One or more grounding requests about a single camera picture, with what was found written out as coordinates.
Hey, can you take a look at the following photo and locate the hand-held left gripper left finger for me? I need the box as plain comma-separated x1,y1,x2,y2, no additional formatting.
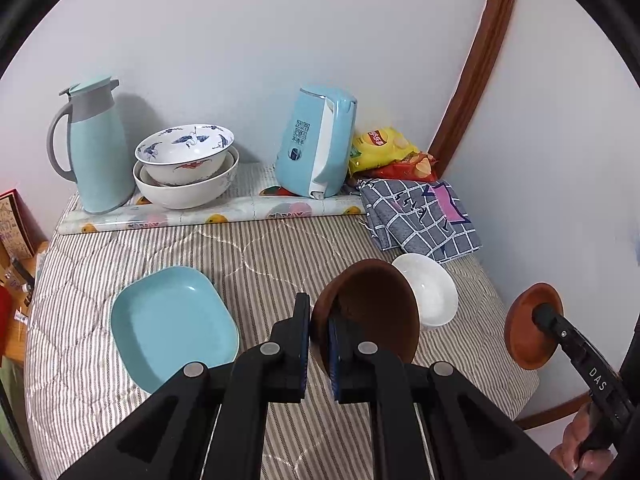
57,292,312,480

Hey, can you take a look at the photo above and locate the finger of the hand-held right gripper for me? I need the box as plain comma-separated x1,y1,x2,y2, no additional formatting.
531,302,590,362

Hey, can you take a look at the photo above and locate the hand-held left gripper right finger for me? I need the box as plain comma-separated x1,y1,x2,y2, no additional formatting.
327,311,573,480

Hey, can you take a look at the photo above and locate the small brown bowl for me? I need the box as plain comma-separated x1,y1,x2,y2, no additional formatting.
310,259,421,377
504,283,566,372

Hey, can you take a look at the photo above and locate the white bowl with grey pattern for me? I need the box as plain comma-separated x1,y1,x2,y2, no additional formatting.
391,253,459,332

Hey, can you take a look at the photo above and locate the blue plastic plate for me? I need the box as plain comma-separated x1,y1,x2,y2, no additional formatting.
110,266,241,396

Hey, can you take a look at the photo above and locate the person's right hand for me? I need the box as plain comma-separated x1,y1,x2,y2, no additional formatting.
550,396,616,475

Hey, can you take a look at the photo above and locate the brown wooden baseboard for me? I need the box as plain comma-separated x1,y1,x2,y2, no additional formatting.
515,391,596,430

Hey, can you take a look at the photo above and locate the striped quilted tablecloth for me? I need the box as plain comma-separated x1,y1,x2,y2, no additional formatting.
22,162,541,480

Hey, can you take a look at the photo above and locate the grey checkered cloth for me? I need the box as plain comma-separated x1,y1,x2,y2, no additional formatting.
357,177,483,264

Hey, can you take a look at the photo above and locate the fruit printed paper roll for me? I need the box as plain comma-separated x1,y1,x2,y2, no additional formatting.
56,195,368,236

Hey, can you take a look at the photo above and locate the large white ceramic bowl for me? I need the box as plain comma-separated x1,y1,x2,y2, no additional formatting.
132,146,241,210

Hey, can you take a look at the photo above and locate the red chip bag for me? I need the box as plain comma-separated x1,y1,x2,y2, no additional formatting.
385,152,438,183

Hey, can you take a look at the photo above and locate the light blue electric kettle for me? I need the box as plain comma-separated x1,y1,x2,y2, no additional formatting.
274,86,358,202

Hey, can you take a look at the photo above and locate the yellow chip bag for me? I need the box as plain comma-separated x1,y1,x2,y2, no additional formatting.
348,128,422,177

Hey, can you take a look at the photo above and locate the blue patterned ceramic bowl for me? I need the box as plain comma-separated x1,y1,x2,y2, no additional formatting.
134,124,236,187

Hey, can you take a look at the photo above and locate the light blue thermos jug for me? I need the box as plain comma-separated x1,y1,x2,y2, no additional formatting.
46,76,137,214

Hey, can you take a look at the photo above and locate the red paper bag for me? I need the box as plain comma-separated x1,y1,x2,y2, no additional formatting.
0,287,12,356

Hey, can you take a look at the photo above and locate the brown patterned box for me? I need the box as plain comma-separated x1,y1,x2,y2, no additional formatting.
0,189,38,261

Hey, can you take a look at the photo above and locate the brown wooden door frame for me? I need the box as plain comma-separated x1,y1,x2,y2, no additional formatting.
429,0,523,181

